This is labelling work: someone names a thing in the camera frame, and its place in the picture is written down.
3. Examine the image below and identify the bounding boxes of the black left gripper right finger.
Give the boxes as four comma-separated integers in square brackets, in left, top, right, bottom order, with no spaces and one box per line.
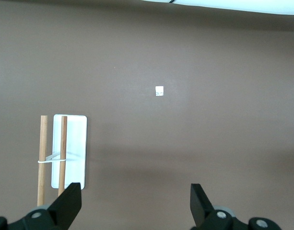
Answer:
[190,183,246,230]

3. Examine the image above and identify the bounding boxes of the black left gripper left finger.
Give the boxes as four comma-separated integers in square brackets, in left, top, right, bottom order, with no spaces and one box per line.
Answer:
[25,182,83,230]

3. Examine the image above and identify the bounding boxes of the wooden rack rod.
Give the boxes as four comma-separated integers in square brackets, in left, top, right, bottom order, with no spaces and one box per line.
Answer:
[58,115,68,197]

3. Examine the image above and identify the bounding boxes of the wooden chopsticks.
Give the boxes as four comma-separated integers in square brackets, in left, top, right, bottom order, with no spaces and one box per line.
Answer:
[36,115,49,207]

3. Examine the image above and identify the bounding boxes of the white rack base tray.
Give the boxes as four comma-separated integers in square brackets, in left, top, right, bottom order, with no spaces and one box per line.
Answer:
[50,114,88,191]

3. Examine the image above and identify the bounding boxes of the white wire rack bracket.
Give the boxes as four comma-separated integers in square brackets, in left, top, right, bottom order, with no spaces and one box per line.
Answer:
[37,150,78,164]

